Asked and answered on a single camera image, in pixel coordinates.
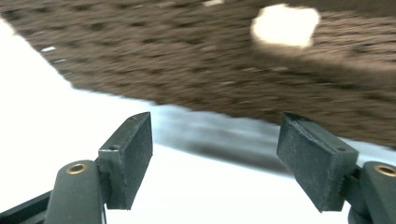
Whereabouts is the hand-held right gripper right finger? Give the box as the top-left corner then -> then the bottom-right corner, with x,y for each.
276,112 -> 359,213

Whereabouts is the white sock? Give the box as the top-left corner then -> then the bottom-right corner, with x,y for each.
250,3 -> 321,49

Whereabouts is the brown wicker basket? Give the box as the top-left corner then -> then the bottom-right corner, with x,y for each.
0,0 -> 396,147

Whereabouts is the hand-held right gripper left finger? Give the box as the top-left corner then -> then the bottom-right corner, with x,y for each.
97,111 -> 154,210

